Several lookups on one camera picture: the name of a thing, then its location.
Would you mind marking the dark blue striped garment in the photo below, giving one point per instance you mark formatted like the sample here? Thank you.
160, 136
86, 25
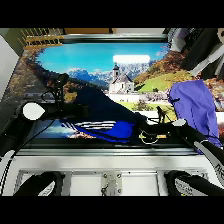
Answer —
103, 110

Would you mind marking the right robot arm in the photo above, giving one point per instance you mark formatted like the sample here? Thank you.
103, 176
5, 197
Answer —
195, 136

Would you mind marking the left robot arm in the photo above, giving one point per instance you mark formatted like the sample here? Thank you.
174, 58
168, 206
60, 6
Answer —
31, 111

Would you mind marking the purple garment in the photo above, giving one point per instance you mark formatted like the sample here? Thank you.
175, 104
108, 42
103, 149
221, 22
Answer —
196, 103

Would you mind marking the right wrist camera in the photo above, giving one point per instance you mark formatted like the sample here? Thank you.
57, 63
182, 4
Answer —
161, 113

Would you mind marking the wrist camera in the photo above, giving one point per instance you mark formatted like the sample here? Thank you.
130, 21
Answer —
161, 113
62, 80

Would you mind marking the silver frame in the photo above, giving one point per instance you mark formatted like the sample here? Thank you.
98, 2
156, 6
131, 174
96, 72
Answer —
100, 160

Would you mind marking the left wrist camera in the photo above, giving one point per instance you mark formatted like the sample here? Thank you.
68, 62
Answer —
62, 80

